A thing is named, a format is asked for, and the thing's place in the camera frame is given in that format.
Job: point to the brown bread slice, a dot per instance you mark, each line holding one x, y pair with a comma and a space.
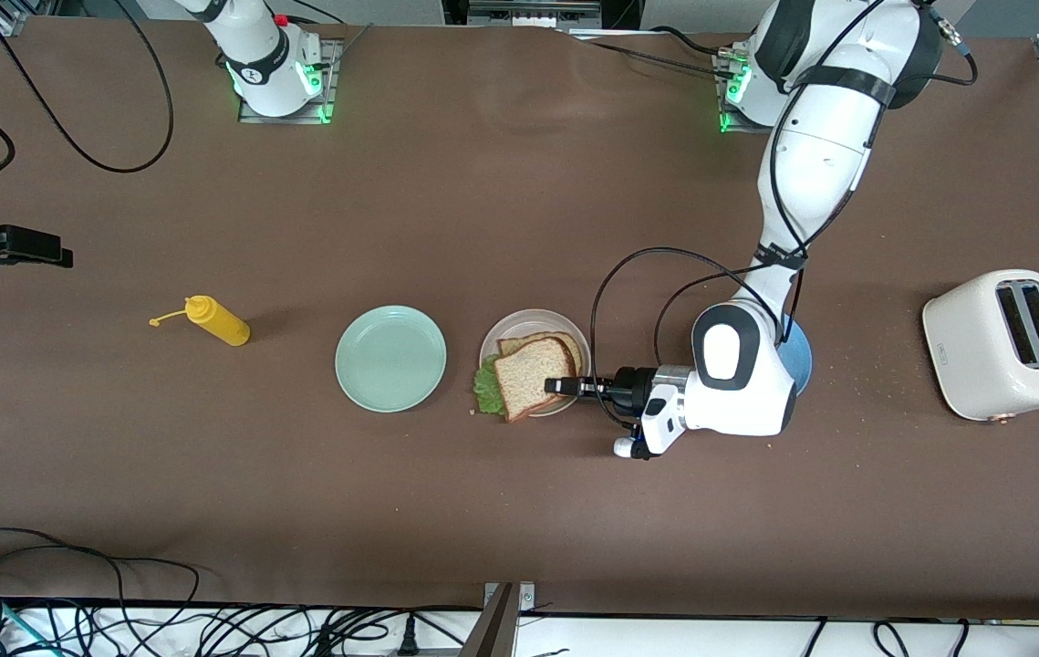
565, 340
528, 379

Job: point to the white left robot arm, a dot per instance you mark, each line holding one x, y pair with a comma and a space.
811, 155

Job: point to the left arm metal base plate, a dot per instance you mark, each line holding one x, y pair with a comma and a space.
727, 123

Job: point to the green lettuce leaf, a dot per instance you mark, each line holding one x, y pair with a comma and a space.
487, 388

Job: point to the yellow mustard squeeze bottle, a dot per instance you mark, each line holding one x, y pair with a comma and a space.
225, 324

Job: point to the green plate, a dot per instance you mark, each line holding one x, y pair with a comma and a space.
390, 359

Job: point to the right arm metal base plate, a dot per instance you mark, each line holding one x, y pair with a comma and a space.
329, 91

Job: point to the cream white toaster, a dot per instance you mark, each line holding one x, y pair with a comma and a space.
966, 356

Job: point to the black metal machine frame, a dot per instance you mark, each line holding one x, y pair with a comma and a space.
619, 11

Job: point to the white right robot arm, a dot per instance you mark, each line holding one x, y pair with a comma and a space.
268, 64

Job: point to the blue plate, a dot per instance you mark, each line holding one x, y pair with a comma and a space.
800, 356

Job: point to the beige plate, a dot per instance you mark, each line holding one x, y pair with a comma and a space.
533, 319

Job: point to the black power plug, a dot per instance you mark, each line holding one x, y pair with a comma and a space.
408, 639

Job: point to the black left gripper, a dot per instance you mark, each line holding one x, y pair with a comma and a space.
634, 387

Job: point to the grey metal table bracket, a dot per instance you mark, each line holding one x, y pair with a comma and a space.
496, 630

